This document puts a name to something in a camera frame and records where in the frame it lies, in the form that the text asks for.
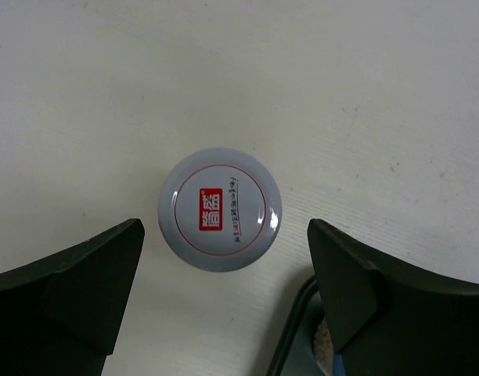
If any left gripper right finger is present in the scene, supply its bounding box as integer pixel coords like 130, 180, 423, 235
308, 219, 479, 375

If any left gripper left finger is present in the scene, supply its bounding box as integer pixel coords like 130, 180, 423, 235
0, 219, 145, 375

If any blue label sago bottle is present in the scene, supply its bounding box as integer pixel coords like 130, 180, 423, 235
313, 318, 346, 376

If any small dark spice jar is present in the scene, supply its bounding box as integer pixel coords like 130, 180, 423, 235
157, 147, 283, 273

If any black rectangular tray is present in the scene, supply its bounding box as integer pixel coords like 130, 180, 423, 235
266, 276, 337, 376

